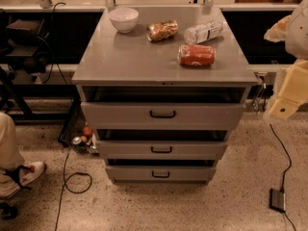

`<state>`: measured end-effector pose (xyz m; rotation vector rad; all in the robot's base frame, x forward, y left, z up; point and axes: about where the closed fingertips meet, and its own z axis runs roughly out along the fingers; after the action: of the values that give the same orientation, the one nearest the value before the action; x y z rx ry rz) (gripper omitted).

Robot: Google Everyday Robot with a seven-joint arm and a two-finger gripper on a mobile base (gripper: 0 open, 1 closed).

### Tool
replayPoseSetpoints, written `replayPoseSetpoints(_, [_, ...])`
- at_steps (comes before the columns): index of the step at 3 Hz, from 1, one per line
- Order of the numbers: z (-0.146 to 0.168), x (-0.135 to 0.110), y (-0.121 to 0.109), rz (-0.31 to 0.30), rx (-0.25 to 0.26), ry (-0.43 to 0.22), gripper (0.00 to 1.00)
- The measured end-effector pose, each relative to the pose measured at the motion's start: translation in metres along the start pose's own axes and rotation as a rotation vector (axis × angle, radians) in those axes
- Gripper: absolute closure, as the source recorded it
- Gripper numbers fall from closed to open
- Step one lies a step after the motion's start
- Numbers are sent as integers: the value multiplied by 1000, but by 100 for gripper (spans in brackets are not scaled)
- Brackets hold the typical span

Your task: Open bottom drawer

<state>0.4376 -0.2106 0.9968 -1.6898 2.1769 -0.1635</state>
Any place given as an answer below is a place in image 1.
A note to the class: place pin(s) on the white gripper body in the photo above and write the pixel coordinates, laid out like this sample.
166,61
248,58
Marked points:
298,36

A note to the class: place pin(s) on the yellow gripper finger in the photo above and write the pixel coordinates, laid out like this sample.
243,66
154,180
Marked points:
279,110

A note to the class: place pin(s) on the grey bottom drawer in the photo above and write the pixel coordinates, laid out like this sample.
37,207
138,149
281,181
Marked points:
170,174

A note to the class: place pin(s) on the grey drawer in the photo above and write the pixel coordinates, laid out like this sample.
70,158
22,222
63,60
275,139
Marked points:
170,174
161,150
162,116

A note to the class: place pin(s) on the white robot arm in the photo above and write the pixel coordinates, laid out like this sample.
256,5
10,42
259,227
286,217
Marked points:
293,30

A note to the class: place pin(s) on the grey drawer cabinet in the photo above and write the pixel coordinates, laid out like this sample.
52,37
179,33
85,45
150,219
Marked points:
129,68

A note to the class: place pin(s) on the grey middle drawer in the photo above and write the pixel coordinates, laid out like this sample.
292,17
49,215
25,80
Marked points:
161,150

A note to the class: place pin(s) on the grey top drawer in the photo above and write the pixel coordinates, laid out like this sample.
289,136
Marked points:
162,116

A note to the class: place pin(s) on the black power adapter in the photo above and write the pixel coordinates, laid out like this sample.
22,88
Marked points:
277,200

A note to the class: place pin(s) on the red soda can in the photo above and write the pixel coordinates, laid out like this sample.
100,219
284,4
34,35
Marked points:
196,55

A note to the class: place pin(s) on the clear plastic water bottle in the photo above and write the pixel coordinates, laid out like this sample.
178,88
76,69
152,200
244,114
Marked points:
202,32

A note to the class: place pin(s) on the gold crumpled snack can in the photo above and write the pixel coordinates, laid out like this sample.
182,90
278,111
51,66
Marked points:
161,30

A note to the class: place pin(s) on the white bowl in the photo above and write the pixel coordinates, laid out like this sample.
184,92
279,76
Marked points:
124,19

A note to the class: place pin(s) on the orange ball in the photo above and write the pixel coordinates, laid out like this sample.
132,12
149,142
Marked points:
87,131

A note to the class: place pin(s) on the silver can on floor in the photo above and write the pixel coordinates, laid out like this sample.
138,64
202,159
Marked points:
76,140

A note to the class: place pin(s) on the white red sneaker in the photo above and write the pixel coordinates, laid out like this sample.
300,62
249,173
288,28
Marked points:
30,172

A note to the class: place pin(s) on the black equipment on stand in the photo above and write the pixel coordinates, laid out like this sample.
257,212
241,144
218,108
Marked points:
20,41

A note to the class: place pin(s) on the beige trouser leg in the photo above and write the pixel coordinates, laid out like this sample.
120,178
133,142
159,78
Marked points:
10,157

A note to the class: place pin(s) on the black shoe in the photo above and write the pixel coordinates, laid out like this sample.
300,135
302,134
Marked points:
8,212

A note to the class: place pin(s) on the metal clamp bracket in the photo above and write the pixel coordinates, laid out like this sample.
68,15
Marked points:
259,92

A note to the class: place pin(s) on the black wire basket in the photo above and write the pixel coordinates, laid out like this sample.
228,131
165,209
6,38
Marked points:
73,124

